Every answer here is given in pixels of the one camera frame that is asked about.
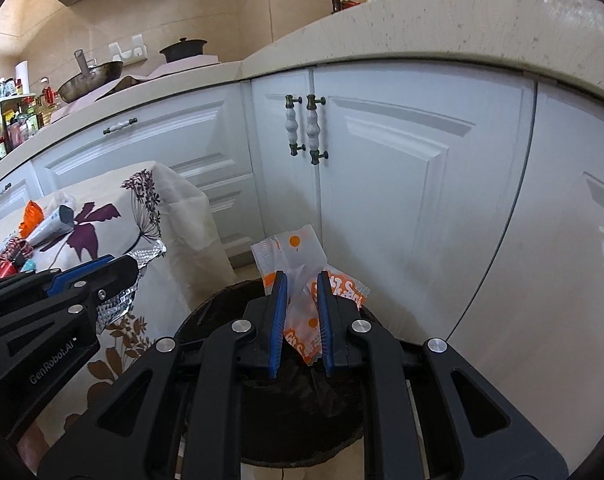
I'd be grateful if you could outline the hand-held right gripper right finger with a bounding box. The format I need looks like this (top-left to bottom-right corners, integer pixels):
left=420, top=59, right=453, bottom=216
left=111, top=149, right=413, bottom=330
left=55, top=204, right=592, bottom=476
left=316, top=270, right=569, bottom=480

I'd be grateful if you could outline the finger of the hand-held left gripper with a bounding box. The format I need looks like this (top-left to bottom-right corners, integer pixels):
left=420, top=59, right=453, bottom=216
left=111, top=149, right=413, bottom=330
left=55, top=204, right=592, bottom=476
left=0, top=255, right=117, bottom=306
left=0, top=255, right=144, bottom=352

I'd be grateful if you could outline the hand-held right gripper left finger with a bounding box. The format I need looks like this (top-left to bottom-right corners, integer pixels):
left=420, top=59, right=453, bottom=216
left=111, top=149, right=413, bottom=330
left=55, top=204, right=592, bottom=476
left=36, top=270, right=289, bottom=480

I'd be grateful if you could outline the silver foil wrapper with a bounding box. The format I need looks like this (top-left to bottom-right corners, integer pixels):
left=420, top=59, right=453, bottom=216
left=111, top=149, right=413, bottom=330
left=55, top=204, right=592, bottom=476
left=96, top=240, right=167, bottom=333

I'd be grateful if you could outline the white printed tube box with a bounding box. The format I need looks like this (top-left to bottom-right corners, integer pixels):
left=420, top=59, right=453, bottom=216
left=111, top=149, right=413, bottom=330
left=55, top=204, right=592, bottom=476
left=28, top=204, right=75, bottom=248

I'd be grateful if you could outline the white orange snack wrapper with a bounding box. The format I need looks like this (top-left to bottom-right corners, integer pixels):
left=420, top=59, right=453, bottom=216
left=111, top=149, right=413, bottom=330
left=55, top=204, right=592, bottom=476
left=251, top=224, right=371, bottom=367

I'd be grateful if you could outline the red white striped wrapper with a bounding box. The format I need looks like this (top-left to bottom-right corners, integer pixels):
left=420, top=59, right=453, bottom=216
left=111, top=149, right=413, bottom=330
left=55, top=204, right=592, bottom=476
left=4, top=239, right=32, bottom=261

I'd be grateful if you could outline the orange crinkled wrapper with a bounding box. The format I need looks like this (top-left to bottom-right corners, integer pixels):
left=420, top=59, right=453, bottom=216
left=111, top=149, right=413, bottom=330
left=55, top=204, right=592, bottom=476
left=19, top=200, right=45, bottom=238

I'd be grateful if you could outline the black trash bin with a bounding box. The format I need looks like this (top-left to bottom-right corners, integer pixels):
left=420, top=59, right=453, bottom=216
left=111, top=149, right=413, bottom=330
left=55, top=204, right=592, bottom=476
left=173, top=280, right=413, bottom=467

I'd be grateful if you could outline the small white cabinet door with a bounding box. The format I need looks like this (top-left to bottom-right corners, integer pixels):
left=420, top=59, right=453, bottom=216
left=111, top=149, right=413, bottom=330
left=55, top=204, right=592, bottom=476
left=0, top=160, right=45, bottom=226

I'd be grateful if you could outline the floral tablecloth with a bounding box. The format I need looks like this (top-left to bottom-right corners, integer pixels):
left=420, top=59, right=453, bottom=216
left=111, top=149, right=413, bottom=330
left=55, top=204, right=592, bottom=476
left=0, top=160, right=237, bottom=476

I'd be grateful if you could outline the narrow white cabinet door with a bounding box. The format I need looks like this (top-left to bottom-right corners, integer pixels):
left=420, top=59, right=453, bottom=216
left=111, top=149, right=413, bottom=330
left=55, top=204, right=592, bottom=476
left=242, top=67, right=323, bottom=281

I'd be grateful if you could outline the wide white cabinet door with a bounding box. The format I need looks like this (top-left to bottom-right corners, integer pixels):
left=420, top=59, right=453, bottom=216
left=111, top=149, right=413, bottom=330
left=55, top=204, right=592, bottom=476
left=312, top=57, right=538, bottom=346

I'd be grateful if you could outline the white drawer front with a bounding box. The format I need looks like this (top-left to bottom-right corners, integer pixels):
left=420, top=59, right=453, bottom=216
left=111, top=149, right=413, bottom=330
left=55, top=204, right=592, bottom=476
left=32, top=85, right=253, bottom=196

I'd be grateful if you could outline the cluster of condiment bottles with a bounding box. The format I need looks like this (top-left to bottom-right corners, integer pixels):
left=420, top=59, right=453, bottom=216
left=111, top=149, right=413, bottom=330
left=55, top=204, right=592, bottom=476
left=0, top=72, right=62, bottom=176

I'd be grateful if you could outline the steel wok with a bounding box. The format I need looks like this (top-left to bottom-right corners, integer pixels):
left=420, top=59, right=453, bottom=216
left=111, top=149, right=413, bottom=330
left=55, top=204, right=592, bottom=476
left=56, top=49, right=125, bottom=103

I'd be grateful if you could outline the paper towel roll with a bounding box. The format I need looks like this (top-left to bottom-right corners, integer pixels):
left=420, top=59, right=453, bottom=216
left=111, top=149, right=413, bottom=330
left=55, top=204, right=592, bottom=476
left=14, top=60, right=31, bottom=96

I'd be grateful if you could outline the curved white cabinet door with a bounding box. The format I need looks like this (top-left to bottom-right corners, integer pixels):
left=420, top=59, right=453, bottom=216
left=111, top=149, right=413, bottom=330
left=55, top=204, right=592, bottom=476
left=447, top=85, right=604, bottom=471

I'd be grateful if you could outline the black lidded pot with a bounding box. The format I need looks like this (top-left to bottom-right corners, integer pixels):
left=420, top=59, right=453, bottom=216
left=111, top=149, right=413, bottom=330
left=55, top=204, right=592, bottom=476
left=159, top=37, right=209, bottom=64

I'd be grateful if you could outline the ceramic drawer handle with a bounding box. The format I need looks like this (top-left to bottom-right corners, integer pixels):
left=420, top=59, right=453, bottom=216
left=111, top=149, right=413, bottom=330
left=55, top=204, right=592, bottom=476
left=103, top=117, right=138, bottom=136

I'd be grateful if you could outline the ceramic cabinet door handle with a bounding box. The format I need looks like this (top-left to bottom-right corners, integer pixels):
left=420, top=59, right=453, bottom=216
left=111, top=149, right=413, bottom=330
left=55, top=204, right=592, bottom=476
left=306, top=94, right=329, bottom=165
left=284, top=94, right=303, bottom=155

